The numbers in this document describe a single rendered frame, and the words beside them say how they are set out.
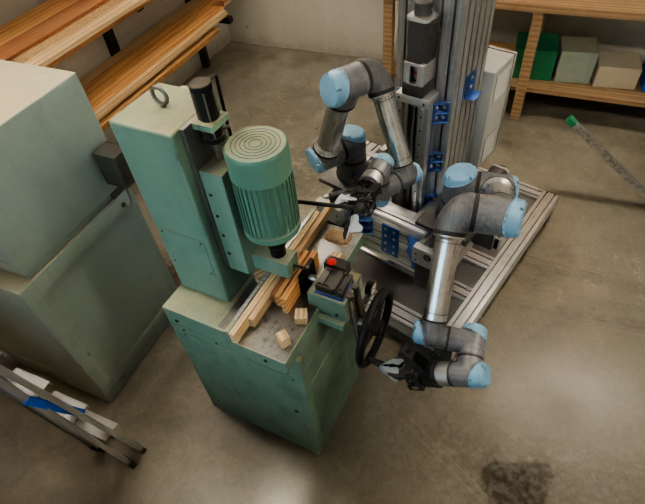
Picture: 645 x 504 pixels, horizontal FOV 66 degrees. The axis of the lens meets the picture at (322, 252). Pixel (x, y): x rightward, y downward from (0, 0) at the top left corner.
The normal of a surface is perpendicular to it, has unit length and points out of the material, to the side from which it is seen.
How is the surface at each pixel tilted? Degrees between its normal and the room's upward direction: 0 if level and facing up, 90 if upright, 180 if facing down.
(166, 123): 0
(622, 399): 0
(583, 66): 90
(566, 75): 90
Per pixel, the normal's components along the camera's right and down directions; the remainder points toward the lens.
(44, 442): -0.07, -0.67
